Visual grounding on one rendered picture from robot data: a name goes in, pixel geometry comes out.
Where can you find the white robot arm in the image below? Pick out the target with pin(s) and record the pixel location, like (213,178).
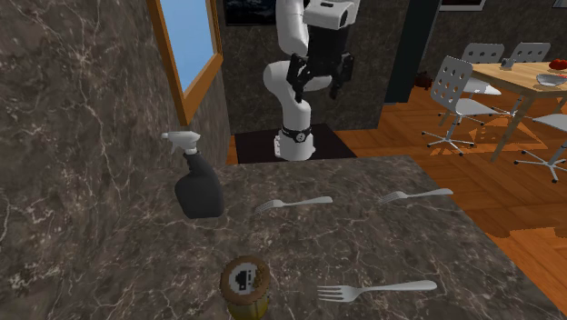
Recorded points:
(294,128)

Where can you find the black spray bottle white nozzle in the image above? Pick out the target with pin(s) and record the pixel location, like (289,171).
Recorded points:
(199,190)

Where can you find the white framed wall picture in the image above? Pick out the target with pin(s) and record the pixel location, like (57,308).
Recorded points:
(460,3)

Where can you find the yellow jar with brown lid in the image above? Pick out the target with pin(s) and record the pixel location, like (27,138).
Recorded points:
(245,283)

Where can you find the large silver fork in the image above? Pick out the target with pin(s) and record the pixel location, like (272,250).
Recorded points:
(376,289)

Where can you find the wooden dining table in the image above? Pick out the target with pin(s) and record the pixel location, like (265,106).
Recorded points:
(514,75)

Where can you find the dark robot stand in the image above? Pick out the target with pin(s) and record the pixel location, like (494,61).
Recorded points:
(330,142)

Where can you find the white perforated swivel chair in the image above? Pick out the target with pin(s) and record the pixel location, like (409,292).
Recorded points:
(452,82)
(530,52)
(551,122)
(482,53)

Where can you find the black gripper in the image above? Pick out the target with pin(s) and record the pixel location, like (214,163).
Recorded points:
(327,48)

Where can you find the dark wall picture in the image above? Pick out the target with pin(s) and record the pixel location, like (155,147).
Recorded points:
(250,11)

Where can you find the wooden framed window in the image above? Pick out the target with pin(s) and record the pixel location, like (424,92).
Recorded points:
(190,40)

